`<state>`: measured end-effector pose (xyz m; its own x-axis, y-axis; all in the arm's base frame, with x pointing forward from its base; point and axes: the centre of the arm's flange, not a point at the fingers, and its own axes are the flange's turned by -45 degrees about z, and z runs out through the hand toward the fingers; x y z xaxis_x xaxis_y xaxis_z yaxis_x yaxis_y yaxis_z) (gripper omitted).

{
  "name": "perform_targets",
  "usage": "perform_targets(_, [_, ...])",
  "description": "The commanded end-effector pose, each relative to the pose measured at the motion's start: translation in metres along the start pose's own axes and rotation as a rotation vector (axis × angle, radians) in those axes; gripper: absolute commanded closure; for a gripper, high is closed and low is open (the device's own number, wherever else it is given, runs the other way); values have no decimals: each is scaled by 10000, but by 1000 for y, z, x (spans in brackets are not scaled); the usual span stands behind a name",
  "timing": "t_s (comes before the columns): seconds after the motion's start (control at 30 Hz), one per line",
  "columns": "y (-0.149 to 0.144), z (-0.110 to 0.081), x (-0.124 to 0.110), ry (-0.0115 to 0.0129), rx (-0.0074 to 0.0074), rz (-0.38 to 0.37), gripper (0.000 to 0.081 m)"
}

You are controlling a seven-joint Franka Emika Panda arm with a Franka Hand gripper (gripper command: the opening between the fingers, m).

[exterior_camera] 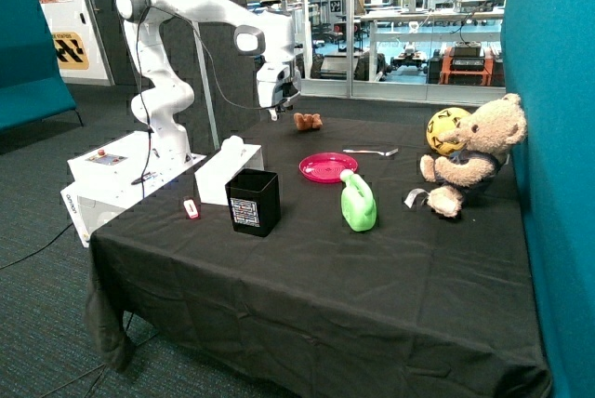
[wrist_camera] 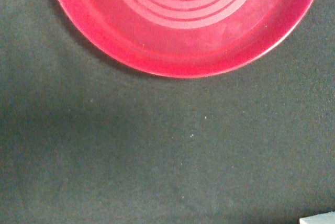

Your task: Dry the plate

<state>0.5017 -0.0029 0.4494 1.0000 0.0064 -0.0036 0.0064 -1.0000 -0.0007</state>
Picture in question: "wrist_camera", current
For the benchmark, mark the white tissue box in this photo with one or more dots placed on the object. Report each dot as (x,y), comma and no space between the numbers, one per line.
(326,218)

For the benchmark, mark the black tablecloth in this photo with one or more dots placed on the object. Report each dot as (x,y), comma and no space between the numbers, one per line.
(85,139)

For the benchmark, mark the pink plastic plate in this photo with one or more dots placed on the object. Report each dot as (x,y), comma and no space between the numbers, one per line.
(185,38)

